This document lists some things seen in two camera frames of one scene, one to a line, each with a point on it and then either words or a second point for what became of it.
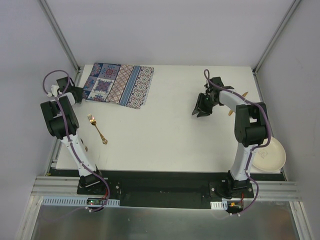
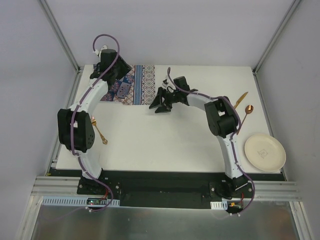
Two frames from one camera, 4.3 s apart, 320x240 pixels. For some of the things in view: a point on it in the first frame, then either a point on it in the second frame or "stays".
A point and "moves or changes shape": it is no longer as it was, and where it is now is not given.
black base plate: [157, 189] stays
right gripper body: [206, 102] → [168, 97]
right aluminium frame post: [293, 5] stays
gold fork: [93, 121] stays
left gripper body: [75, 92] → [122, 67]
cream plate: [271, 158] stays
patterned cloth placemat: [125, 85] moves or changes shape
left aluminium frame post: [60, 35] stays
